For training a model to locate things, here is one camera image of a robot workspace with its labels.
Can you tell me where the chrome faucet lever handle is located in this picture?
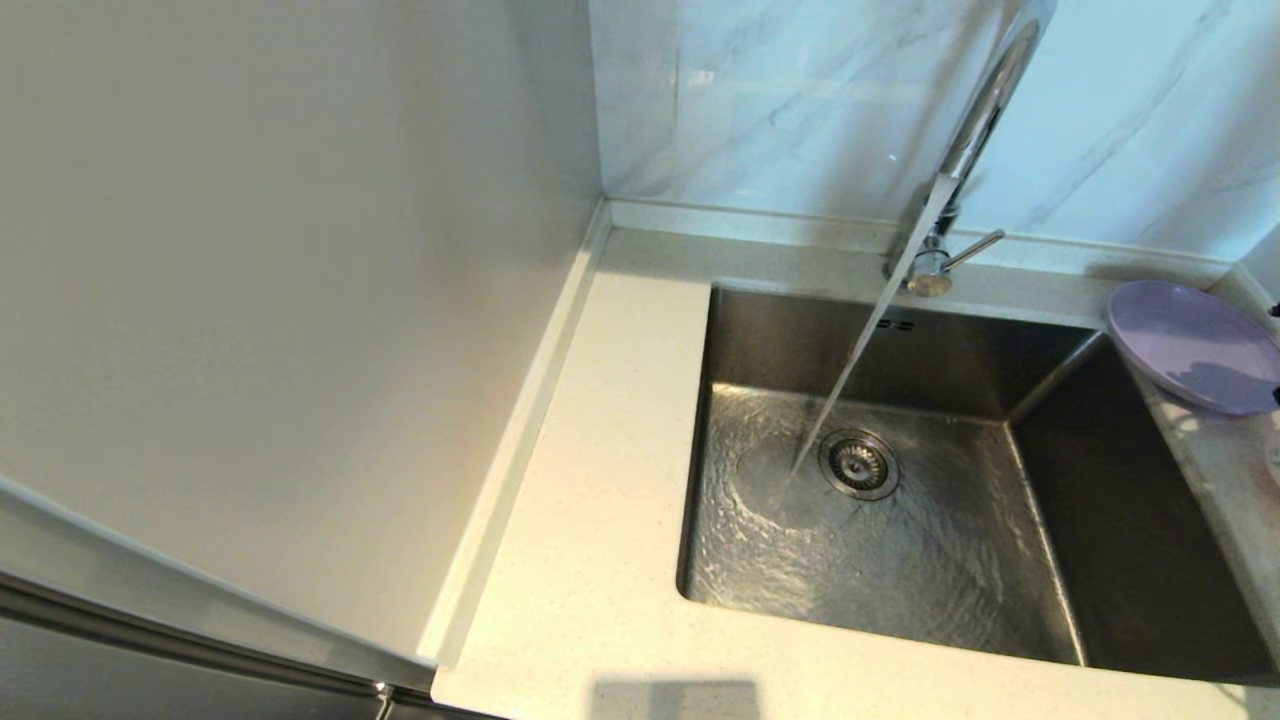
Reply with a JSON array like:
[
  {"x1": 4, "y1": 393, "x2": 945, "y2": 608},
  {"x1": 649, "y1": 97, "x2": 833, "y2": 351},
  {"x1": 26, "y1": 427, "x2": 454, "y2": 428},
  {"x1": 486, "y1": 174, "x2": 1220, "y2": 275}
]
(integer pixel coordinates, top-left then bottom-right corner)
[{"x1": 945, "y1": 229, "x2": 1006, "y2": 273}]

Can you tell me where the purple plate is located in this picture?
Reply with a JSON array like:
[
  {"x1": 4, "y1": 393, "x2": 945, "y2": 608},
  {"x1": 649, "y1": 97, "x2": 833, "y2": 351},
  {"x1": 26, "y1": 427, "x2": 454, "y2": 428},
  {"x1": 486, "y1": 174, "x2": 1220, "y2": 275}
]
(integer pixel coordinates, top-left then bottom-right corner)
[{"x1": 1106, "y1": 280, "x2": 1280, "y2": 417}]

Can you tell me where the stainless steel sink basin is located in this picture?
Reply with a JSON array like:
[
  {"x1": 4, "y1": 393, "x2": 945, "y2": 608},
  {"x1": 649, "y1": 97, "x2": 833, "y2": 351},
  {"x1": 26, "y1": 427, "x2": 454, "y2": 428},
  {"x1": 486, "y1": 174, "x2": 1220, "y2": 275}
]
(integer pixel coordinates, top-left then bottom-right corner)
[{"x1": 676, "y1": 283, "x2": 1276, "y2": 686}]

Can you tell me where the round metal drain strainer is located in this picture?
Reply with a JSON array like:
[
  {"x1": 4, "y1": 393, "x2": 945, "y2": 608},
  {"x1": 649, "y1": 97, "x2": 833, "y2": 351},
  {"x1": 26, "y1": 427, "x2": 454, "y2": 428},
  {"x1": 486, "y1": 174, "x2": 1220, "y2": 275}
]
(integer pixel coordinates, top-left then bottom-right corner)
[{"x1": 817, "y1": 429, "x2": 901, "y2": 502}]

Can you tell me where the running tap water stream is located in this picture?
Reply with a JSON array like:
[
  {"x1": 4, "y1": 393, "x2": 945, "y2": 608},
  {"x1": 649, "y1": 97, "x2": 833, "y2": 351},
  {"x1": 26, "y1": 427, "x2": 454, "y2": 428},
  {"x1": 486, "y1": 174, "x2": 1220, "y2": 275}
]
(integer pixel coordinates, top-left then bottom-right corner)
[{"x1": 787, "y1": 175, "x2": 956, "y2": 481}]

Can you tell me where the white tall cabinet side panel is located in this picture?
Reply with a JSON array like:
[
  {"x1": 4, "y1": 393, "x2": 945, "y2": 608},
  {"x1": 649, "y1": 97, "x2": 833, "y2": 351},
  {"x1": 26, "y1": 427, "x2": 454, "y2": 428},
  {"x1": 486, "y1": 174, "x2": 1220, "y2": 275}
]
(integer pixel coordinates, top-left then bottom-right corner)
[{"x1": 0, "y1": 0, "x2": 611, "y2": 693}]

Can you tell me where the chrome gooseneck faucet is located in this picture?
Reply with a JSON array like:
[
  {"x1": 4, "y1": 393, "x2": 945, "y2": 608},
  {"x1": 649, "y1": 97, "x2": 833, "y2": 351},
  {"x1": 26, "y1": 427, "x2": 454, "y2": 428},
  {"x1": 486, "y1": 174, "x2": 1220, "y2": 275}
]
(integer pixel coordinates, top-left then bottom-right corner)
[{"x1": 885, "y1": 0, "x2": 1056, "y2": 298}]

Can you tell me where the stainless steel appliance front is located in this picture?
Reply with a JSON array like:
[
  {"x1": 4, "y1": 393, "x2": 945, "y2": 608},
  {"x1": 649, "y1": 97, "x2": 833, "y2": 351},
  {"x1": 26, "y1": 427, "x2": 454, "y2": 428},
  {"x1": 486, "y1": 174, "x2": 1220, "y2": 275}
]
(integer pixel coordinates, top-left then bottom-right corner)
[{"x1": 0, "y1": 578, "x2": 511, "y2": 720}]

